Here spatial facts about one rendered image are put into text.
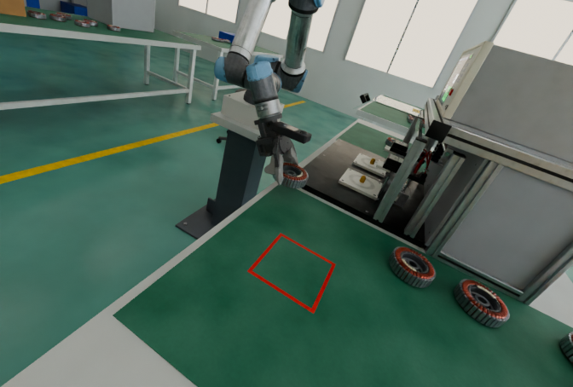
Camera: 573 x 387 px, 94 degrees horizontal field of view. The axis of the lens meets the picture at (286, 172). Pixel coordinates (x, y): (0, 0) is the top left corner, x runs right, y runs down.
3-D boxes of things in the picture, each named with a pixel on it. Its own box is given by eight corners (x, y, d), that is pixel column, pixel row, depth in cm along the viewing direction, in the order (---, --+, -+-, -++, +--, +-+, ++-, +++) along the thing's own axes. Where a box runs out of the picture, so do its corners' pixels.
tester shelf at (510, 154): (425, 135, 70) (433, 119, 68) (424, 106, 128) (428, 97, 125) (629, 214, 58) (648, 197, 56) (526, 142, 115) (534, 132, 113)
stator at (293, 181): (265, 177, 83) (268, 168, 82) (281, 166, 93) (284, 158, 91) (297, 194, 80) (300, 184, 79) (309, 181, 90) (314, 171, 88)
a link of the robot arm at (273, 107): (282, 97, 82) (269, 101, 75) (286, 112, 83) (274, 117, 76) (263, 102, 86) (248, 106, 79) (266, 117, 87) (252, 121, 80)
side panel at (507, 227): (425, 254, 80) (490, 160, 66) (425, 248, 83) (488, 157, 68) (528, 306, 73) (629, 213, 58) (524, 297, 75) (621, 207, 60)
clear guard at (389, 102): (352, 109, 109) (358, 95, 106) (363, 102, 129) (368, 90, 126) (434, 140, 100) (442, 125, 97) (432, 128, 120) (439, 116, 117)
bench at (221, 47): (169, 82, 422) (172, 30, 387) (239, 78, 582) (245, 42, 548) (214, 101, 396) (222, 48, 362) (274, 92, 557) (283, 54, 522)
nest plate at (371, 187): (338, 182, 101) (338, 180, 100) (347, 170, 114) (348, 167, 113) (375, 200, 97) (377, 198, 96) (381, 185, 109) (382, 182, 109)
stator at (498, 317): (498, 338, 60) (508, 329, 58) (448, 300, 66) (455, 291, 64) (503, 312, 68) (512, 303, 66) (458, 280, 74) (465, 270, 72)
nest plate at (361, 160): (352, 164, 121) (353, 161, 121) (358, 154, 134) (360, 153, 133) (384, 177, 117) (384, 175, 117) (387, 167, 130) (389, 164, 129)
